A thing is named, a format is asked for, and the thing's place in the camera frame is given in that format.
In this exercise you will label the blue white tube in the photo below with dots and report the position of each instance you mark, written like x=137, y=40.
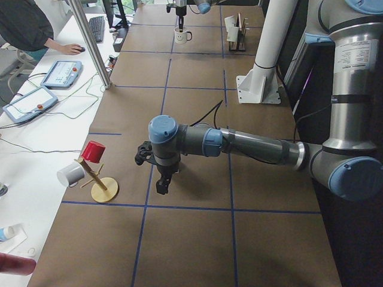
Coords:
x=6, y=233

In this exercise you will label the upper teach pendant tablet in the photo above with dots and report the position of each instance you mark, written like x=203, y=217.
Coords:
x=62, y=75

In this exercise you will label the white cup in rack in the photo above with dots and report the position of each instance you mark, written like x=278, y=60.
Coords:
x=232, y=34
x=229, y=22

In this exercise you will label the black keyboard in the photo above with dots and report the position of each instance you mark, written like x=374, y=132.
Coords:
x=97, y=26

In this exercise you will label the black dish rack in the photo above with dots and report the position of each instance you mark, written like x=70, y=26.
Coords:
x=239, y=45

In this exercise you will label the aluminium frame post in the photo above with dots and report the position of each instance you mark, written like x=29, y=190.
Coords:
x=92, y=47

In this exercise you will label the red cup on stand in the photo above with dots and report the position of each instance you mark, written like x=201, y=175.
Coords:
x=93, y=152

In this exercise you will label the person in dark shirt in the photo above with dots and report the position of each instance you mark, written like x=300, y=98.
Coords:
x=25, y=26

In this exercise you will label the person's hand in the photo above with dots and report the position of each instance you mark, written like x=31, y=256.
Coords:
x=69, y=49

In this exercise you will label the white smiley face mug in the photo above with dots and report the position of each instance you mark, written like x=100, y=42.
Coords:
x=182, y=36

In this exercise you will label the teach pendant tablet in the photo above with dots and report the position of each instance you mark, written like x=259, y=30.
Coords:
x=30, y=105
x=62, y=75

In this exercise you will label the white cup on stand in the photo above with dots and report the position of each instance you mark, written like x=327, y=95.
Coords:
x=71, y=174

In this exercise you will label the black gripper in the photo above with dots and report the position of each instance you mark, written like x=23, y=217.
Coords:
x=180, y=12
x=166, y=171

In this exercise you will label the white pole with base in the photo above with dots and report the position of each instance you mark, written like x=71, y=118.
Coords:
x=259, y=85

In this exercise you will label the wooden cup tree stand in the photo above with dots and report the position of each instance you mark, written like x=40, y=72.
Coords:
x=103, y=189

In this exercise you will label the dark red cylinder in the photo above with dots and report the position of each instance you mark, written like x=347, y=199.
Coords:
x=11, y=264

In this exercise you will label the lower teach pendant tablet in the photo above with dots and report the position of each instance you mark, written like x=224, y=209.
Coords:
x=30, y=105

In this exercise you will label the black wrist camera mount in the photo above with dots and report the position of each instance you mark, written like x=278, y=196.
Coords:
x=145, y=154

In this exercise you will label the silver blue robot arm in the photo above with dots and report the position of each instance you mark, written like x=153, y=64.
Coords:
x=344, y=162
x=203, y=6

